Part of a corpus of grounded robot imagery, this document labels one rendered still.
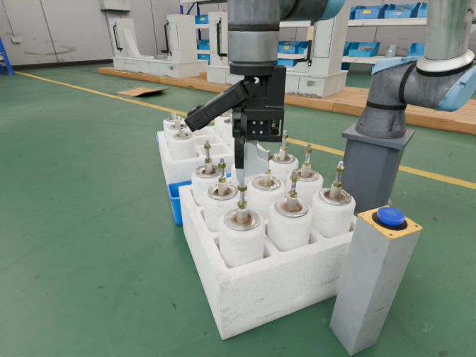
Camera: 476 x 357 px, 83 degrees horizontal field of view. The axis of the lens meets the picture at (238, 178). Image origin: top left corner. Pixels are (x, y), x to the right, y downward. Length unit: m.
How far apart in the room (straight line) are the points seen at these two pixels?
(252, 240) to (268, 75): 0.30
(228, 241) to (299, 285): 0.21
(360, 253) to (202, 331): 0.39
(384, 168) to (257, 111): 0.64
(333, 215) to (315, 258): 0.10
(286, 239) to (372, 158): 0.48
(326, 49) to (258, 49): 2.24
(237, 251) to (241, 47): 0.36
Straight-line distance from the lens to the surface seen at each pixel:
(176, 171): 1.01
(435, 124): 2.37
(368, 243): 0.52
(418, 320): 0.82
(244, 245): 0.54
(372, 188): 1.01
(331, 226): 0.66
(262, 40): 0.41
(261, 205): 0.67
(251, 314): 0.65
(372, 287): 0.55
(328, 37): 2.64
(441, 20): 0.83
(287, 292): 0.66
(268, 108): 0.44
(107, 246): 0.96
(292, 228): 0.58
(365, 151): 0.98
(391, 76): 0.94
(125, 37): 5.02
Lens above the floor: 0.59
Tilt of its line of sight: 28 degrees down
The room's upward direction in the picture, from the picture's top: straight up
